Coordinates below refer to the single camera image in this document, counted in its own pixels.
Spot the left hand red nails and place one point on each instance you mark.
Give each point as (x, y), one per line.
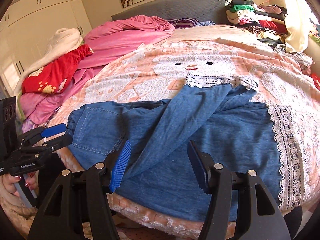
(10, 181)

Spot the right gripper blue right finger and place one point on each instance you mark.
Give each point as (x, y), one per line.
(216, 180)

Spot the cream white blanket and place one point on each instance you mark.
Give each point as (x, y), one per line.
(63, 41)

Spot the purple striped pillow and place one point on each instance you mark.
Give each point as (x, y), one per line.
(182, 23)

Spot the cream curtain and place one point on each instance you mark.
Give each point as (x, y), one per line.
(298, 24)

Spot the pile of folded clothes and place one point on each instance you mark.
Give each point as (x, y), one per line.
(266, 22)

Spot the red floral blanket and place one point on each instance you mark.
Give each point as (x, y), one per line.
(54, 77)

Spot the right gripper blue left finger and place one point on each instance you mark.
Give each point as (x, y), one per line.
(102, 179)

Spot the grey quilted headboard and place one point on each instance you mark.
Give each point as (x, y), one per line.
(201, 10)

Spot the red plastic bag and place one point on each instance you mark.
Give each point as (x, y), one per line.
(316, 80)

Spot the blue denim pants lace hem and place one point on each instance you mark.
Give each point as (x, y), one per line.
(222, 120)

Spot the pink blanket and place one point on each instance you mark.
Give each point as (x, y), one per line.
(109, 42)

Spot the peach bear bedspread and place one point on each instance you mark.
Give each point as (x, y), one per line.
(158, 71)

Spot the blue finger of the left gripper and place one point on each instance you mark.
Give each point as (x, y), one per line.
(53, 130)
(58, 142)

